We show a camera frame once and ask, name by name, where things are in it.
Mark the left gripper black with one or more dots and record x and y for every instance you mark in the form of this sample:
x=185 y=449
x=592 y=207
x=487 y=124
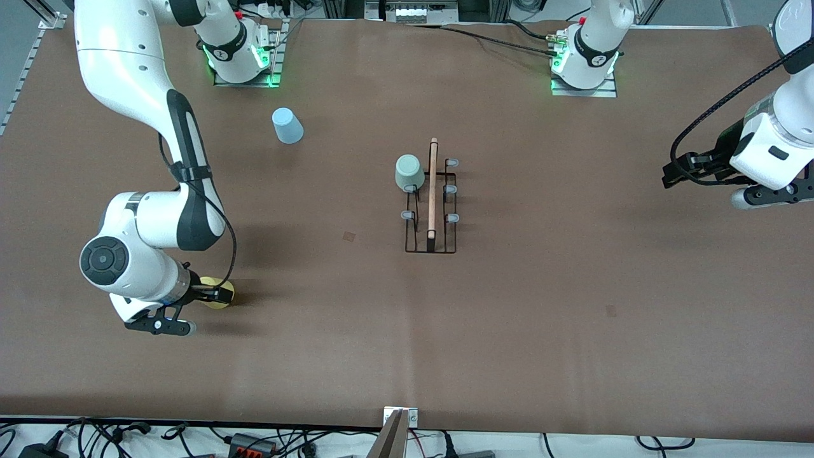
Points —
x=720 y=156

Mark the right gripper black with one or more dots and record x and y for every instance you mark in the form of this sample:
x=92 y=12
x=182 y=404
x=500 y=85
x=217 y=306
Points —
x=196 y=294

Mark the yellow plastic cup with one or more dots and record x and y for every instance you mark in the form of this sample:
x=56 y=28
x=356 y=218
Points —
x=213 y=282

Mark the teal green plastic cup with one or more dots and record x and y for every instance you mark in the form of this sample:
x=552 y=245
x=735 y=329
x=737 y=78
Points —
x=409 y=172

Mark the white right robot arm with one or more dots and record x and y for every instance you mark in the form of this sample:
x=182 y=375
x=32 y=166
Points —
x=127 y=63

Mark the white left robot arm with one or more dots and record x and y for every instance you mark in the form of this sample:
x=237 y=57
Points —
x=594 y=51

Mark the light blue plastic cup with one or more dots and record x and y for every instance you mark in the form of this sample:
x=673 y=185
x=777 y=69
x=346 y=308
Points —
x=288 y=127

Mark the orange black connector block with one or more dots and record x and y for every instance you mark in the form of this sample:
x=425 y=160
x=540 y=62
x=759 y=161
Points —
x=251 y=444

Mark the table cover mat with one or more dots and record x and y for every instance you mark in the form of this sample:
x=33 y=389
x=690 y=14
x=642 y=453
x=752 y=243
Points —
x=407 y=318

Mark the black power adapter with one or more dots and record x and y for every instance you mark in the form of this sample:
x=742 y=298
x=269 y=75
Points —
x=44 y=453

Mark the black plug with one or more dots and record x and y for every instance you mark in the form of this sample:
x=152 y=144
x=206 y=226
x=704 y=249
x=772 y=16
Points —
x=448 y=445

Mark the white power strip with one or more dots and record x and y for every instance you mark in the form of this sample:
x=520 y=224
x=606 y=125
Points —
x=280 y=7

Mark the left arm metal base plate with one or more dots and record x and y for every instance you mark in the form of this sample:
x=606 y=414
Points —
x=604 y=92

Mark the aluminium frame bar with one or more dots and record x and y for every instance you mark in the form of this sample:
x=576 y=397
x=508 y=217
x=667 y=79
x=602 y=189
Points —
x=648 y=11
x=730 y=11

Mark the grey camera post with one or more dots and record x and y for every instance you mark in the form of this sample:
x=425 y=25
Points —
x=391 y=442

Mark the white metal bracket plate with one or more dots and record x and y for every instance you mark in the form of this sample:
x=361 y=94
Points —
x=412 y=416

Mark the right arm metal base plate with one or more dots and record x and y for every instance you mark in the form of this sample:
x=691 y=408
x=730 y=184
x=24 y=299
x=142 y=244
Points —
x=275 y=57

